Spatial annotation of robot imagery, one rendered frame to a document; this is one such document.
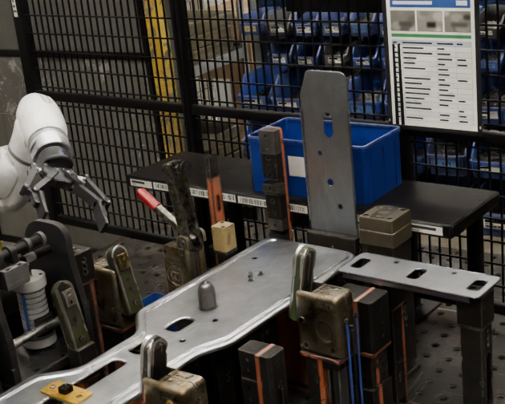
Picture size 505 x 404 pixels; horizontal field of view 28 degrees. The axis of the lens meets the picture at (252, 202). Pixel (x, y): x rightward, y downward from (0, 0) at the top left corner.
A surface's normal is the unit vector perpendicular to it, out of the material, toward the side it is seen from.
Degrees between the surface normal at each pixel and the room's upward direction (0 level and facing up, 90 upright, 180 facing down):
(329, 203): 90
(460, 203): 0
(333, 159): 90
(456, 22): 90
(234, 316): 0
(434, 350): 0
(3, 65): 88
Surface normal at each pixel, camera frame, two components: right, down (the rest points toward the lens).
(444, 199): -0.10, -0.94
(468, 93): -0.61, 0.32
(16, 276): 0.79, 0.13
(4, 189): 0.12, 0.60
